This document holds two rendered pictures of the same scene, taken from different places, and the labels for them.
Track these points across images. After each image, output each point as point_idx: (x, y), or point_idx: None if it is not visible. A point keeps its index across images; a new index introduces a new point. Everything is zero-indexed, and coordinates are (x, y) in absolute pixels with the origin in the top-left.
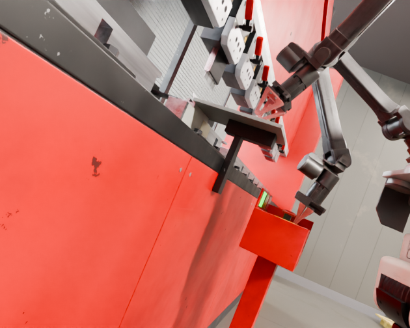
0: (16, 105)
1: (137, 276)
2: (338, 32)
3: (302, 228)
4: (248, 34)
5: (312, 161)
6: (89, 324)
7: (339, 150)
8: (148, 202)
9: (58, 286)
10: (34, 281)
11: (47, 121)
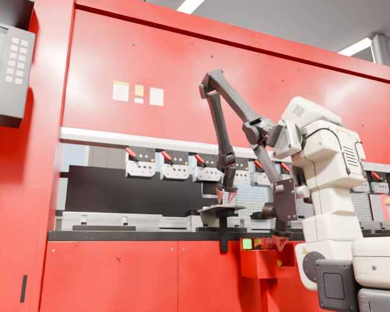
0: (87, 252)
1: (174, 301)
2: (218, 149)
3: (254, 251)
4: None
5: (265, 207)
6: None
7: None
8: (156, 266)
9: (124, 299)
10: (112, 296)
11: (96, 253)
